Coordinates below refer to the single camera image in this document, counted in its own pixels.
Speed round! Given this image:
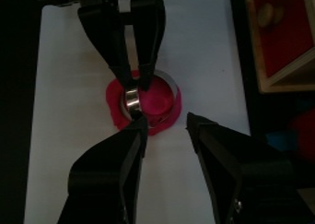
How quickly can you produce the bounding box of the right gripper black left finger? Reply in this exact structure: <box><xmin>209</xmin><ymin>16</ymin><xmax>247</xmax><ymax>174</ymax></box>
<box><xmin>56</xmin><ymin>114</ymin><xmax>150</xmax><ymax>224</ymax></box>

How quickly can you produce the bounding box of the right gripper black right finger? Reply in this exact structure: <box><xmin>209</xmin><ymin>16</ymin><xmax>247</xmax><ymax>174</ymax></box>
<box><xmin>184</xmin><ymin>112</ymin><xmax>307</xmax><ymax>224</ymax></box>

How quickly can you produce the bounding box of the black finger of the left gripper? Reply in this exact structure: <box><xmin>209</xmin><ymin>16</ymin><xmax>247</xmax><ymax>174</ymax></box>
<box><xmin>130</xmin><ymin>0</ymin><xmax>167</xmax><ymax>91</ymax></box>
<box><xmin>76</xmin><ymin>0</ymin><xmax>135</xmax><ymax>89</ymax></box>

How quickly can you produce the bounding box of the pink dough ring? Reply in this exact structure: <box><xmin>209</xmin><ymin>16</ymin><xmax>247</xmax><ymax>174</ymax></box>
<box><xmin>104</xmin><ymin>70</ymin><xmax>182</xmax><ymax>136</ymax></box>

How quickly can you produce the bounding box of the round metal cutter with handle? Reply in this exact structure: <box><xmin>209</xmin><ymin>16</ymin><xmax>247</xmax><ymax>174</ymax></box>
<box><xmin>122</xmin><ymin>69</ymin><xmax>182</xmax><ymax>130</ymax></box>

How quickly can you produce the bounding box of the pink dough disc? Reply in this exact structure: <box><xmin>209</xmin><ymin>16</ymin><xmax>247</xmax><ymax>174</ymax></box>
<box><xmin>139</xmin><ymin>78</ymin><xmax>175</xmax><ymax>116</ymax></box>

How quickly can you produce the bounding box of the wooden drawer case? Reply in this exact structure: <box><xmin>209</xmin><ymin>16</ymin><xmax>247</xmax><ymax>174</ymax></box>
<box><xmin>245</xmin><ymin>0</ymin><xmax>315</xmax><ymax>94</ymax></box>

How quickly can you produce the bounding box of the red drawer with wooden knob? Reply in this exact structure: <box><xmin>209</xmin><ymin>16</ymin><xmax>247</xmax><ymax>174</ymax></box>
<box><xmin>254</xmin><ymin>0</ymin><xmax>315</xmax><ymax>78</ymax></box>

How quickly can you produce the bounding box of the white cutting board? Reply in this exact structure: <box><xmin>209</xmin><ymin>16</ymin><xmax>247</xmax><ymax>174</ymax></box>
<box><xmin>24</xmin><ymin>0</ymin><xmax>253</xmax><ymax>224</ymax></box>

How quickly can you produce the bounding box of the blue utensil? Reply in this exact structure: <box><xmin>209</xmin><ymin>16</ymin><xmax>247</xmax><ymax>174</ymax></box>
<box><xmin>263</xmin><ymin>130</ymin><xmax>297</xmax><ymax>152</ymax></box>

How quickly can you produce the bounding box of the red plastic cup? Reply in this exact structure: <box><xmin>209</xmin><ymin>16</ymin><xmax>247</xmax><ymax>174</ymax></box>
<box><xmin>289</xmin><ymin>109</ymin><xmax>315</xmax><ymax>164</ymax></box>

